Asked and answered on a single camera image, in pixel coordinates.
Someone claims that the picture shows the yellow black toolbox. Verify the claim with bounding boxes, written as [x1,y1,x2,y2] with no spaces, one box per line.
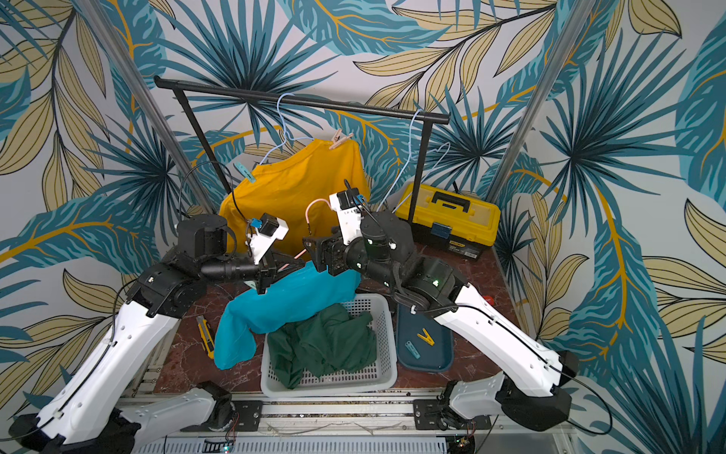
[394,185,501,260]

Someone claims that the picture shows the teal blue t-shirt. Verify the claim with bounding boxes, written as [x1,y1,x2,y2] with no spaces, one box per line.
[214,261,361,370]

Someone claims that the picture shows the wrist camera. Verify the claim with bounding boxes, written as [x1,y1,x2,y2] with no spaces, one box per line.
[249,213,289,265]
[329,188,362,246]

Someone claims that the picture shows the yellow clothespin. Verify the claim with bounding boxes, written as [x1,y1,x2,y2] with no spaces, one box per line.
[417,328,435,346]

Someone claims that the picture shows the black clothes rack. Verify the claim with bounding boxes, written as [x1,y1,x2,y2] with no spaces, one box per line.
[153,76,450,199]

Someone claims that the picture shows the white blue wire hanger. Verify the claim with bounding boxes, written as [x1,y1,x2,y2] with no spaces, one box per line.
[376,108,449,211]

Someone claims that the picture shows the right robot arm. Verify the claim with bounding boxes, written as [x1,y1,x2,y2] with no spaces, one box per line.
[304,209,579,431]

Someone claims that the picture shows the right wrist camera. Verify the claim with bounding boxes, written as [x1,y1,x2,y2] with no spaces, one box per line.
[329,188,362,246]

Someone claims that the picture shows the dark green t-shirt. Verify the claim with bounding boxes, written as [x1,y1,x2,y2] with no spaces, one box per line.
[267,304,377,389]

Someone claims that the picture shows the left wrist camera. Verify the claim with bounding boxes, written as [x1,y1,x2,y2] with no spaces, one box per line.
[249,213,289,265]

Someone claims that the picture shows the pink wire hanger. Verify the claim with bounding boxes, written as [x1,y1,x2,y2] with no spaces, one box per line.
[290,198,333,259]

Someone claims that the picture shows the light blue wire hanger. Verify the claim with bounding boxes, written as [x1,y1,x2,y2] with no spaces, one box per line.
[259,93,313,166]

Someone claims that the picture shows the beige clothespin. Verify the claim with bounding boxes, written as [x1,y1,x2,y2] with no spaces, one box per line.
[329,129,353,149]

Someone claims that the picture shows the mint clothespin far left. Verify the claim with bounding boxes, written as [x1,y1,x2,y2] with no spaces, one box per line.
[234,162,256,183]

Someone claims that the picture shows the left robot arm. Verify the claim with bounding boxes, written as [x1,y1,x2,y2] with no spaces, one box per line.
[9,214,299,453]

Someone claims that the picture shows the turquoise clothespin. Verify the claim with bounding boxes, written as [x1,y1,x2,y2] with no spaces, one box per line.
[405,340,421,359]

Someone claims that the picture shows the white plastic basket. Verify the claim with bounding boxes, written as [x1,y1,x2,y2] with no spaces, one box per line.
[260,293,397,400]

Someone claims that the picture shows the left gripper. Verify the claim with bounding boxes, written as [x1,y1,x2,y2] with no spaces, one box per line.
[201,247,307,295]

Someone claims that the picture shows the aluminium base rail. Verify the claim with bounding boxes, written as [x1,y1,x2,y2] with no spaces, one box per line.
[135,389,580,453]

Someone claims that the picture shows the yellow utility knife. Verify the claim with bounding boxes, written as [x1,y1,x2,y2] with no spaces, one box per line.
[196,316,216,359]

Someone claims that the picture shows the yellow t-shirt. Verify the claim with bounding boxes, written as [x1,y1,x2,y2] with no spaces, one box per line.
[219,139,371,255]

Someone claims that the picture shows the dark teal tray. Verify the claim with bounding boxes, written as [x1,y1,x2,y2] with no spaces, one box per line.
[395,305,454,373]

